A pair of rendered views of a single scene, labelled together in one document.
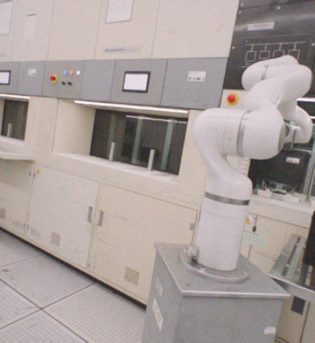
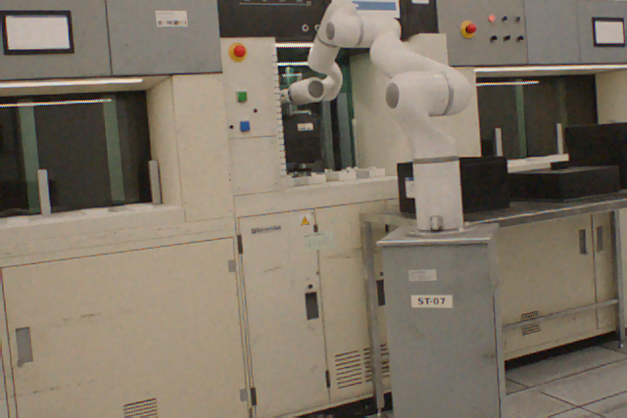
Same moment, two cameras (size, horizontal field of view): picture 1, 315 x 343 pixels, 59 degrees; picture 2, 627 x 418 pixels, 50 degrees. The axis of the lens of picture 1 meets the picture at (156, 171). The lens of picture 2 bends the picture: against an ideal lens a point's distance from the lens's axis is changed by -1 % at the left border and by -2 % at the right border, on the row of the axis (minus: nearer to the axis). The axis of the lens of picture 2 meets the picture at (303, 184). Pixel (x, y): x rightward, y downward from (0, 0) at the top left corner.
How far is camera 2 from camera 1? 1.46 m
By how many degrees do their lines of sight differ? 56
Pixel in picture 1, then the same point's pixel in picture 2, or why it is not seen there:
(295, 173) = (313, 143)
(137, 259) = (146, 376)
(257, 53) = not seen: outside the picture
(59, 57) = not seen: outside the picture
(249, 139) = (458, 97)
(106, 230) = (48, 361)
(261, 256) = (333, 259)
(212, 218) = (448, 180)
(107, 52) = not seen: outside the picture
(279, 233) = (344, 220)
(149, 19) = not seen: outside the picture
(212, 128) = (427, 93)
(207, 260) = (454, 221)
